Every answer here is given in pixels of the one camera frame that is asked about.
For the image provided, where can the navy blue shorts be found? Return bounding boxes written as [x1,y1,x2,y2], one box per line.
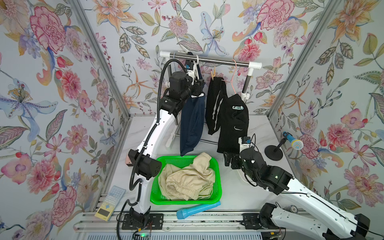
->
[180,96,206,156]

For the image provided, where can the beige shorts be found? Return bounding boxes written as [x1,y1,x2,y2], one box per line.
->
[158,153,216,201]

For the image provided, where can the white hanger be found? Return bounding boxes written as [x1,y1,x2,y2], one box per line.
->
[194,55,203,80]

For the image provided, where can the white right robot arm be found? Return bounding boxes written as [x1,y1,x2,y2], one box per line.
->
[224,148,370,240]

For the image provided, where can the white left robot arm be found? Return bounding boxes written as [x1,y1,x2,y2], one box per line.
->
[117,58,205,230]

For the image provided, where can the tan clothespin on black shorts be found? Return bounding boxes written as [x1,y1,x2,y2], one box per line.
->
[210,68,216,80]

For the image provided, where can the black shorts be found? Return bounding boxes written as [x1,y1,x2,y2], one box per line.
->
[205,77,249,154]

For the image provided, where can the pink hanger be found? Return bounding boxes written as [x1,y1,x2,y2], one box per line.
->
[223,58,238,95]

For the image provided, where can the blue toy microphone on stand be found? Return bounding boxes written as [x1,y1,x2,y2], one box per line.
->
[263,131,304,162]

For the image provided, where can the mint green clothespin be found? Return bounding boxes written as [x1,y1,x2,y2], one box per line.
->
[232,106,244,111]

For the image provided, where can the steel clothes rack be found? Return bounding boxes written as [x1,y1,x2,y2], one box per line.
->
[159,50,263,148]

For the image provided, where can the teal flashlight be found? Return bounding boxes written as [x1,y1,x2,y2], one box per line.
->
[177,201,221,220]

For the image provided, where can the green plastic basket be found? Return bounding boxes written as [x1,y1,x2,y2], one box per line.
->
[151,156,222,205]

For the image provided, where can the pink small toy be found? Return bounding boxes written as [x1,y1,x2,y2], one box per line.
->
[125,156,133,167]

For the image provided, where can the grey remote calculator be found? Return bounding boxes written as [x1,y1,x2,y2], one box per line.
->
[95,186,126,221]

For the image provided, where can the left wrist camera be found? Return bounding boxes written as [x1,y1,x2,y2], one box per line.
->
[185,60,195,72]

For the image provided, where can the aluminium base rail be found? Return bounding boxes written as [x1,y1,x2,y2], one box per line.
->
[74,211,287,240]

